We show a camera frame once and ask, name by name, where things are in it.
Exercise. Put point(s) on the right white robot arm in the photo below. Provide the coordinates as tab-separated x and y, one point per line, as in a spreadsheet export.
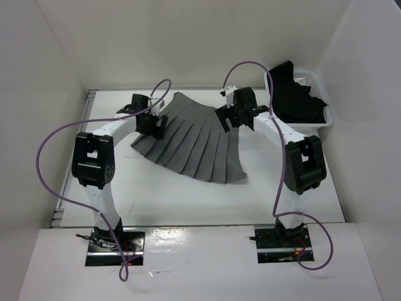
303	164

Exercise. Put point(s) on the white plastic basket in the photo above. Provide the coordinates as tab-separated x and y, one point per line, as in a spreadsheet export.
312	80

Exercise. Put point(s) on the black skirt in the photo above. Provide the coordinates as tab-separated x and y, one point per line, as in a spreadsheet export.
292	102

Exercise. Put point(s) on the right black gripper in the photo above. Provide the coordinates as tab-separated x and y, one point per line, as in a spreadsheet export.
225	112

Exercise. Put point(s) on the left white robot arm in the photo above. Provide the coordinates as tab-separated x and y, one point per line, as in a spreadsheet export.
94	159

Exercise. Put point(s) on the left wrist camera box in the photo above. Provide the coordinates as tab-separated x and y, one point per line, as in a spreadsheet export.
156	106

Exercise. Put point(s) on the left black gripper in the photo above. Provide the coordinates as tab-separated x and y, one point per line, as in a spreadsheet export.
155	132

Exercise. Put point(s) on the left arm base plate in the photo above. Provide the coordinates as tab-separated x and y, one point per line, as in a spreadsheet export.
103	251

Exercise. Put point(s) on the grey pleated skirt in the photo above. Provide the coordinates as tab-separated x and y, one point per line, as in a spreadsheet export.
194	144

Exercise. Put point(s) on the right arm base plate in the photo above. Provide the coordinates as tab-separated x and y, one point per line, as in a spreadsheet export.
276	244

